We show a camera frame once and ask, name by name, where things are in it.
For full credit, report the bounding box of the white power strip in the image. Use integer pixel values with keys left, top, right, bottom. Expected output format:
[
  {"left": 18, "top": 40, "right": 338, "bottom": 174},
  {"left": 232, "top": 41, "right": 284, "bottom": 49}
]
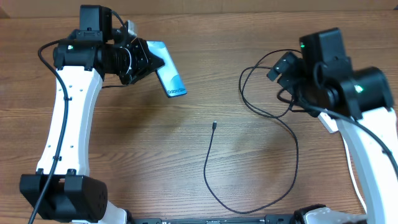
[{"left": 318, "top": 113, "right": 338, "bottom": 133}]

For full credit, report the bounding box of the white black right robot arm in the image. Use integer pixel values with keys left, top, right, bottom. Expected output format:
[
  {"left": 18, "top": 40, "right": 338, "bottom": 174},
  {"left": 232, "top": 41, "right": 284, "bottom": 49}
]
[{"left": 267, "top": 28, "right": 397, "bottom": 223}]

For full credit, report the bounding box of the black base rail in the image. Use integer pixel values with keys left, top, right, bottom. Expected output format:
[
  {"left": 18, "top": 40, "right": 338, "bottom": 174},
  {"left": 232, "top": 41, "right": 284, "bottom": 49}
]
[{"left": 133, "top": 214, "right": 294, "bottom": 224}]

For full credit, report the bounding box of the blue Galaxy smartphone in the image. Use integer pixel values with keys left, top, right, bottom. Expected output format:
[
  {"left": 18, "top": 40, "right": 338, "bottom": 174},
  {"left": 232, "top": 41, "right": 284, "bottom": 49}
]
[{"left": 147, "top": 41, "right": 187, "bottom": 98}]

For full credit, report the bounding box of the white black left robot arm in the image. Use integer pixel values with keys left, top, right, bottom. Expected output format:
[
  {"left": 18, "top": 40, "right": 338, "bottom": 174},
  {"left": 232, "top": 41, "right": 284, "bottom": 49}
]
[{"left": 19, "top": 5, "right": 187, "bottom": 223}]

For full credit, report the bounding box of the black charging cable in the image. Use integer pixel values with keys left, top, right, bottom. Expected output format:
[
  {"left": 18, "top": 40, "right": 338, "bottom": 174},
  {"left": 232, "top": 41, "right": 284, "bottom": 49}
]
[{"left": 203, "top": 49, "right": 303, "bottom": 215}]

